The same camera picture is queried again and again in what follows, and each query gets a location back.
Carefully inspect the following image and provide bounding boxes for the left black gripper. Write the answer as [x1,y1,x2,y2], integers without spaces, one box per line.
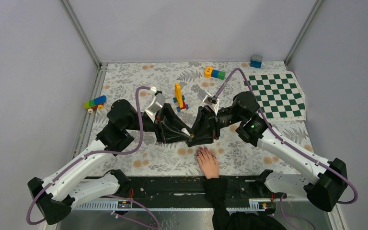
[126,104,195,144]

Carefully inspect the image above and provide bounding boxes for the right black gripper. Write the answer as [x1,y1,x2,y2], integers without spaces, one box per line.
[188,104,245,147]

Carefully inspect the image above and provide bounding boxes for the yellow nail polish bottle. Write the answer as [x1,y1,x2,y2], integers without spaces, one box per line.
[181,128,194,138]

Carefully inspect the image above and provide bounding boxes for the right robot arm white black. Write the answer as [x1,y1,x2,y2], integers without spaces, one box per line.
[187,90,348,212]

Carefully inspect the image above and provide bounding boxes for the black sleeved forearm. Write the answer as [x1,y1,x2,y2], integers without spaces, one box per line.
[203,178,285,230]

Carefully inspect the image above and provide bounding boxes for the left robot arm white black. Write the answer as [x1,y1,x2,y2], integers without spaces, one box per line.
[27,98,194,225]

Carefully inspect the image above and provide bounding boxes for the person's hand dark nails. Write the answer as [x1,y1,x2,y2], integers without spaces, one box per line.
[196,147,219,179]

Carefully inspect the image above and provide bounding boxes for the yellow red toy block car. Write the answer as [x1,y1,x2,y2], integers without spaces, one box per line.
[173,83,189,113]

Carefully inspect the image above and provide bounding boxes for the orange blue green block row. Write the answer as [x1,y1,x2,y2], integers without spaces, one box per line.
[204,66,226,80]

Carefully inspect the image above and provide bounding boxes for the green blue block stack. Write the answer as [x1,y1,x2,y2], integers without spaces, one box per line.
[84,95,107,114]

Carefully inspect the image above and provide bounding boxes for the grey blue lego bricks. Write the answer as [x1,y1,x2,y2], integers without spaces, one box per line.
[250,55,263,69]

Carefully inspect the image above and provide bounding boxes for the green white checkerboard mat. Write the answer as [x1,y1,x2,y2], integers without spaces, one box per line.
[244,71,306,122]

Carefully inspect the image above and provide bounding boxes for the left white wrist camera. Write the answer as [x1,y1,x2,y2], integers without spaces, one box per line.
[145,86,166,122]

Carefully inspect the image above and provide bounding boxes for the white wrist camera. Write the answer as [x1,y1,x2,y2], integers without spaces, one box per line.
[197,89,220,115]
[145,86,166,122]

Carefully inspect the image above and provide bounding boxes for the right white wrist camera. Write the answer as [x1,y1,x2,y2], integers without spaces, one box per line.
[197,89,220,115]

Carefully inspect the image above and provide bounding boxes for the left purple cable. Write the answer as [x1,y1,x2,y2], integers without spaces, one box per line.
[26,86,153,226]

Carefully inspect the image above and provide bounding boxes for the purple cable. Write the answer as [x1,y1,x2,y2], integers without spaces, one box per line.
[26,86,153,226]
[214,68,359,205]

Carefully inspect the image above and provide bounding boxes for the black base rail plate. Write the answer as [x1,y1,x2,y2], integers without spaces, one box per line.
[99,174,286,210]

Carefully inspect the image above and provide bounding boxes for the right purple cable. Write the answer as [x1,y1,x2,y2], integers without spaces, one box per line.
[214,68,359,205]

